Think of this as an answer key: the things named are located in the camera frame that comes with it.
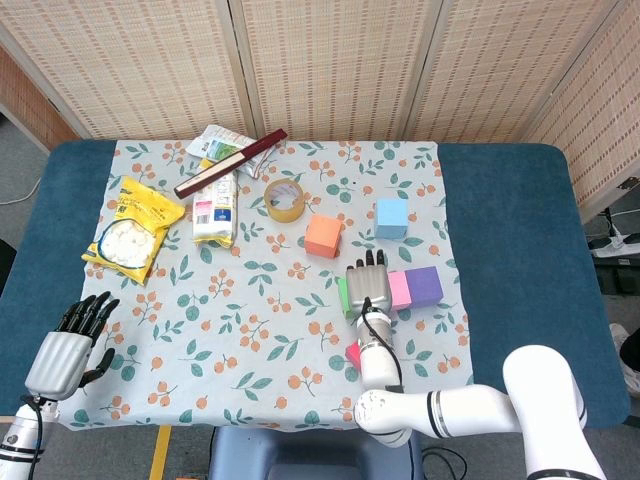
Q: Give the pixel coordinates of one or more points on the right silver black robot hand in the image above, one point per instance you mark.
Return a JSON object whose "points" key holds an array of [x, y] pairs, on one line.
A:
{"points": [[369, 287]]}

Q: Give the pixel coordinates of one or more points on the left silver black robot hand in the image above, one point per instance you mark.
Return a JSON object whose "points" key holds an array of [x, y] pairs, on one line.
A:
{"points": [[60, 360]]}

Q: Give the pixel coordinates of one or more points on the green foam cube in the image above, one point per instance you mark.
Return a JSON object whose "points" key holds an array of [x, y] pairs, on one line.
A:
{"points": [[344, 297]]}

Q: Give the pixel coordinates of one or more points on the pink foam cube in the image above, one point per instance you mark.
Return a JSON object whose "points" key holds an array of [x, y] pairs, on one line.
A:
{"points": [[399, 291]]}

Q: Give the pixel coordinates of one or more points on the purple foam cube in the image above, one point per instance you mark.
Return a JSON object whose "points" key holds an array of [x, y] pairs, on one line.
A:
{"points": [[424, 286]]}

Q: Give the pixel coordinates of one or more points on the orange foam cube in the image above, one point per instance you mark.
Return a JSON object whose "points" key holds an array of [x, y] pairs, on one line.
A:
{"points": [[322, 236]]}

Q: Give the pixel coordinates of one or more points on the red foam cube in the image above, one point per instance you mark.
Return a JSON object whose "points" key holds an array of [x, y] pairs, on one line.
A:
{"points": [[353, 356]]}

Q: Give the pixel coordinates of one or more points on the light blue foam cube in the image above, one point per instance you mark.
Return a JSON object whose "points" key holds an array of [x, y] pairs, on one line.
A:
{"points": [[391, 219]]}

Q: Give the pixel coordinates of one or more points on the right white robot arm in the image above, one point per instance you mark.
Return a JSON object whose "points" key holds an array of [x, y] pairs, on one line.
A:
{"points": [[450, 410]]}

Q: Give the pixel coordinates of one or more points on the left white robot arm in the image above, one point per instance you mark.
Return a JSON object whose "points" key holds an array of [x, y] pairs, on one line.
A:
{"points": [[20, 440]]}

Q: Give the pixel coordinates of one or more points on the clear packing tape roll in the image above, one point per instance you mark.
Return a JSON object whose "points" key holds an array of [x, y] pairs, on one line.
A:
{"points": [[285, 214]]}

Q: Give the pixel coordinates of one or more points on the floral fruit print tablecloth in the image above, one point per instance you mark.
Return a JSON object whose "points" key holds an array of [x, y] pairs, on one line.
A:
{"points": [[240, 300]]}

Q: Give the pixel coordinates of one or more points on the small crumpled silver packet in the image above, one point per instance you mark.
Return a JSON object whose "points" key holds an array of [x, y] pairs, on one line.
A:
{"points": [[257, 162]]}

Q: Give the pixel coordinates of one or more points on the white cotton pad pack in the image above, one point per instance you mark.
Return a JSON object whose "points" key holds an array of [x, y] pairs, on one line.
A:
{"points": [[215, 215]]}

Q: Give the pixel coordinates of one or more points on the yellow marshmallow bag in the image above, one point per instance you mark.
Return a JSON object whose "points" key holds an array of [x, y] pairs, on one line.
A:
{"points": [[145, 210]]}

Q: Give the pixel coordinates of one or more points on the blue grey chair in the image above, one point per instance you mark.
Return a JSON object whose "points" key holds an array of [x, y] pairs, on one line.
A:
{"points": [[315, 455]]}

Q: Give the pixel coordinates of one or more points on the dark brown wooden stick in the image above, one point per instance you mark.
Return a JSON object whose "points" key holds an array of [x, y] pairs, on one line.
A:
{"points": [[225, 166]]}

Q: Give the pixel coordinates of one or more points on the white packet with green picture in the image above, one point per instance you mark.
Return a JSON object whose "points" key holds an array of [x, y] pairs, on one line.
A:
{"points": [[220, 142]]}

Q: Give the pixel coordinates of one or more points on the woven bamboo folding screen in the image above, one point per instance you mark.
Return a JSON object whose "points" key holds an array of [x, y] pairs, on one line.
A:
{"points": [[325, 65]]}

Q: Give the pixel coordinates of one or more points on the black box on floor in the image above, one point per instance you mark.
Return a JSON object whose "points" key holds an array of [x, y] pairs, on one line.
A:
{"points": [[620, 275]]}

